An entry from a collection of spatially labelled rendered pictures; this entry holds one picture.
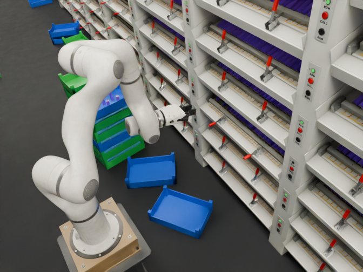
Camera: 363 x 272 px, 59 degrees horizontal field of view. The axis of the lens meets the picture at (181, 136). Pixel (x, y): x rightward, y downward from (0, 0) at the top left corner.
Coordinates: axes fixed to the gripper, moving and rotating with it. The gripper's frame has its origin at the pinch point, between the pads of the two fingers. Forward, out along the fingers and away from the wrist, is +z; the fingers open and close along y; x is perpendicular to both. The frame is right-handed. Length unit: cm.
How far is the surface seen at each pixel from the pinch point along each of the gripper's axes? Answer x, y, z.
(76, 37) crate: 41, 212, 1
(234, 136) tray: 8.1, -17.8, 14.6
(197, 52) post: -22.7, 11.5, 9.1
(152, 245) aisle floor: 65, -19, -29
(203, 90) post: -0.7, 11.5, 15.4
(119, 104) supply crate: 20, 48, -18
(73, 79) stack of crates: 24, 97, -32
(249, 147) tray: 7.7, -28.0, 15.4
